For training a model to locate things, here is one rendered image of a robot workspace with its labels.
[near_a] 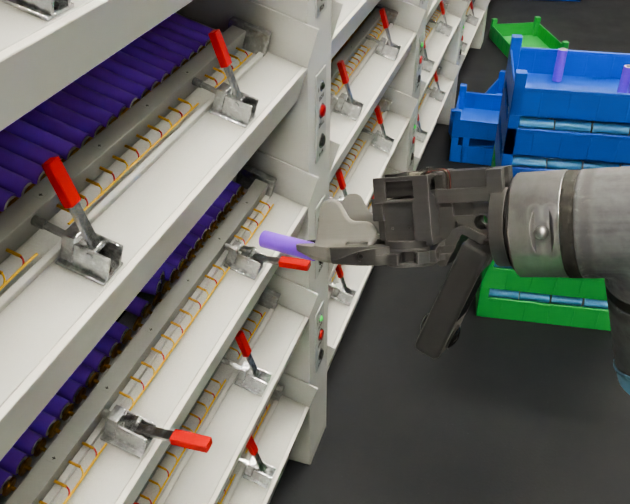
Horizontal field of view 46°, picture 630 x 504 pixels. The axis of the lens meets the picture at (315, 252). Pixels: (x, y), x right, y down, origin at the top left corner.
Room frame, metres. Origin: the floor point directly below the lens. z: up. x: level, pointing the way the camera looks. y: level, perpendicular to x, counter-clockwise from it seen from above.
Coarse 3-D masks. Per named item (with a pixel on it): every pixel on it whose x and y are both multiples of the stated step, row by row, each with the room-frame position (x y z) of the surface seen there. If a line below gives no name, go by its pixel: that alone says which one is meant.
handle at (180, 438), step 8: (136, 424) 0.43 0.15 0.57; (144, 424) 0.44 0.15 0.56; (136, 432) 0.43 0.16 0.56; (144, 432) 0.43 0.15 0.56; (152, 432) 0.43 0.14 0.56; (160, 432) 0.43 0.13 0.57; (168, 432) 0.43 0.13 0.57; (176, 432) 0.43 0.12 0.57; (184, 432) 0.43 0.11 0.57; (168, 440) 0.42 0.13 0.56; (176, 440) 0.42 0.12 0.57; (184, 440) 0.42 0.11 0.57; (192, 440) 0.42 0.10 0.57; (200, 440) 0.42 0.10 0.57; (208, 440) 0.42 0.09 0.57; (192, 448) 0.41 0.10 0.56; (200, 448) 0.41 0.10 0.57; (208, 448) 0.41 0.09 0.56
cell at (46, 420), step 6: (42, 414) 0.43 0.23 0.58; (48, 414) 0.44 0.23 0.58; (36, 420) 0.43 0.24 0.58; (42, 420) 0.43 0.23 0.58; (48, 420) 0.43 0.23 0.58; (54, 420) 0.43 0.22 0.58; (30, 426) 0.42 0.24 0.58; (36, 426) 0.42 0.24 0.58; (42, 426) 0.42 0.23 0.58; (48, 426) 0.42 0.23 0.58; (36, 432) 0.42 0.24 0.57; (42, 432) 0.42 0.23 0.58; (48, 432) 0.42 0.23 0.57
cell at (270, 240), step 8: (264, 232) 0.63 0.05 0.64; (272, 232) 0.63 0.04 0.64; (264, 240) 0.62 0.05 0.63; (272, 240) 0.62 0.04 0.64; (280, 240) 0.62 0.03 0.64; (288, 240) 0.61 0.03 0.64; (296, 240) 0.61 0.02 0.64; (304, 240) 0.61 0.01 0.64; (272, 248) 0.62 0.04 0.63; (280, 248) 0.61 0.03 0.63; (288, 248) 0.61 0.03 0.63; (296, 256) 0.60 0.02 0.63; (304, 256) 0.60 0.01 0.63
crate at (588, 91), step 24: (528, 48) 1.42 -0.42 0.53; (528, 72) 1.42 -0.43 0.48; (552, 72) 1.41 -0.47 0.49; (576, 72) 1.41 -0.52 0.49; (600, 72) 1.40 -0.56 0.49; (528, 96) 1.23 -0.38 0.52; (552, 96) 1.22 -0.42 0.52; (576, 96) 1.22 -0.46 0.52; (600, 96) 1.21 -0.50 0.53; (624, 96) 1.20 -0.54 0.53; (600, 120) 1.21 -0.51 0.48; (624, 120) 1.20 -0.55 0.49
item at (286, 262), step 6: (252, 252) 0.69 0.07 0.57; (252, 258) 0.69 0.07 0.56; (258, 258) 0.68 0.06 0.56; (264, 258) 0.68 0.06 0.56; (270, 258) 0.68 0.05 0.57; (276, 258) 0.68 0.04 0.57; (282, 258) 0.68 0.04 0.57; (288, 258) 0.68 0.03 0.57; (294, 258) 0.68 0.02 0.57; (276, 264) 0.68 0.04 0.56; (282, 264) 0.67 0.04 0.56; (288, 264) 0.67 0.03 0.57; (294, 264) 0.67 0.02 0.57; (300, 264) 0.67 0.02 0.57; (306, 264) 0.67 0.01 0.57; (306, 270) 0.66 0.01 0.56
